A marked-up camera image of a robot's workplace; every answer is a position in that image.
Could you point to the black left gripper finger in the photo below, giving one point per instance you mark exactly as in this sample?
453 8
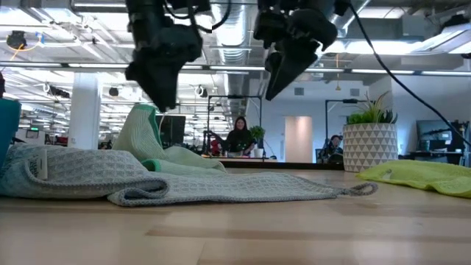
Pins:
165 88
138 73

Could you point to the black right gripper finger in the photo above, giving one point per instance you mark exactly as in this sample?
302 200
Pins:
294 59
271 62

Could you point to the pale green waffle towel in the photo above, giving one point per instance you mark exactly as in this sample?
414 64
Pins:
136 136

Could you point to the grey waffle microfiber towel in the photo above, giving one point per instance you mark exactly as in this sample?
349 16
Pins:
221 187

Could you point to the lime green microfiber towel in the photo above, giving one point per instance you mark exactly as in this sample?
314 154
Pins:
423 176

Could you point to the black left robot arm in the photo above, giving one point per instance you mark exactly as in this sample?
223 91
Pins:
145 5

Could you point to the overhead light bar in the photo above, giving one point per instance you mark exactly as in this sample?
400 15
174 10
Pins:
239 68

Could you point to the black computer monitor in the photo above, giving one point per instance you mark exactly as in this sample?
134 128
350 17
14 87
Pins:
174 129

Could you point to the white pillar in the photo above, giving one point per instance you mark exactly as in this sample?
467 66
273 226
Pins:
84 117

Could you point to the small potted plant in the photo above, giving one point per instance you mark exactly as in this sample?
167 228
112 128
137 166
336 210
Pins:
257 132

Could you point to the pale pink door panel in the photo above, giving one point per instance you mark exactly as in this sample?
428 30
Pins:
298 140

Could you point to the person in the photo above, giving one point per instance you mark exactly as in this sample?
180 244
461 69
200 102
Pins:
334 147
239 140

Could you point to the green spiky plant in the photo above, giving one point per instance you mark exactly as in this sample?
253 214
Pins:
371 114

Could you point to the dark background table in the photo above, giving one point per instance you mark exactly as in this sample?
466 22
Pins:
294 165

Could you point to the white triangle-pattern plant pot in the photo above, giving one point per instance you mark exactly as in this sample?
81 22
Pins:
368 147

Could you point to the green exit sign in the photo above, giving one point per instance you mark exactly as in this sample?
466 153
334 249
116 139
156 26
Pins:
34 129

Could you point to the teal storage bin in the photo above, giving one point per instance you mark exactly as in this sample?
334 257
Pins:
9 129

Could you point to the dark desk monitor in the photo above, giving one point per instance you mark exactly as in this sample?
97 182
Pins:
434 132

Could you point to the silver ceiling duct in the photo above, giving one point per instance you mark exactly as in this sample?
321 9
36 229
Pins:
235 40

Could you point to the black metal frame stand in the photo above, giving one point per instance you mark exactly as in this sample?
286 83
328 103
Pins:
347 101
235 96

